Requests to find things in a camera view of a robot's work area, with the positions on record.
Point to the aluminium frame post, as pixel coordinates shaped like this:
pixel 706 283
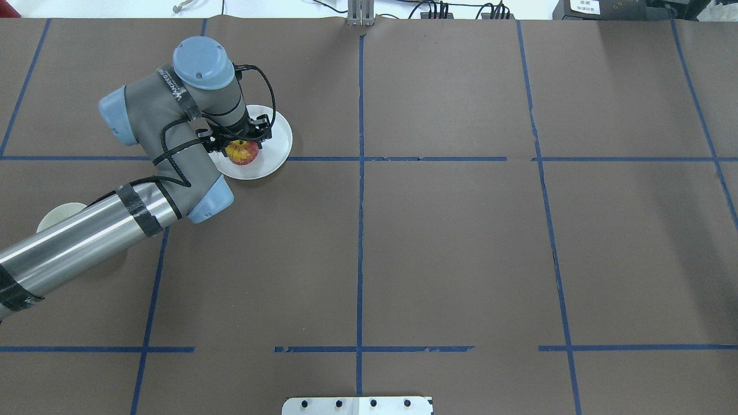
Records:
pixel 361 13

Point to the white plate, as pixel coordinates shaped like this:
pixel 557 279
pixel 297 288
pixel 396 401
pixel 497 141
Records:
pixel 273 154

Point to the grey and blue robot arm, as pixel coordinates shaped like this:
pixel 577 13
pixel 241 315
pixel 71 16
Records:
pixel 129 199

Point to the red yellow apple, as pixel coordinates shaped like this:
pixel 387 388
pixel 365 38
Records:
pixel 242 152

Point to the white pillar with base plate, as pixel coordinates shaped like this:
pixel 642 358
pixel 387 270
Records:
pixel 359 405

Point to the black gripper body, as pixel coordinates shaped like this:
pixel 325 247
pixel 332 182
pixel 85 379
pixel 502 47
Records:
pixel 252 136

